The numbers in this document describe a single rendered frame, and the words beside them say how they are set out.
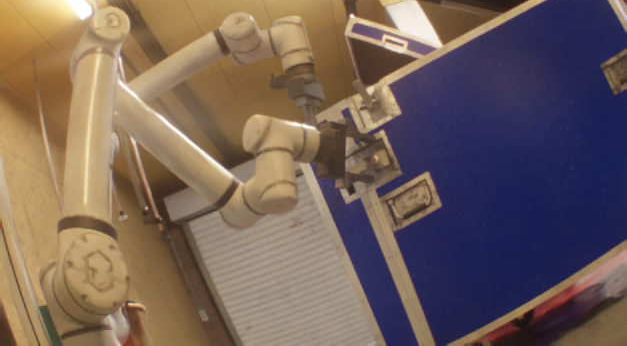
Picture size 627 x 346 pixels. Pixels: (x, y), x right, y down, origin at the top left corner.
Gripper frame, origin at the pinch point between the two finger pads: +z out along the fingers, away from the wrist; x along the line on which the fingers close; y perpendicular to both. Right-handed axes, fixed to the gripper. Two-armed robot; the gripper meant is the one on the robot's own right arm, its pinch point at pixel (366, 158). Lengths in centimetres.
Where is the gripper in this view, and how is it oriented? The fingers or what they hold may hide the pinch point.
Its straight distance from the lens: 184.9
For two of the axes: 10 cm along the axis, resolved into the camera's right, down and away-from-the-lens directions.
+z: 8.2, 1.8, 5.4
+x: -0.5, 9.7, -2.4
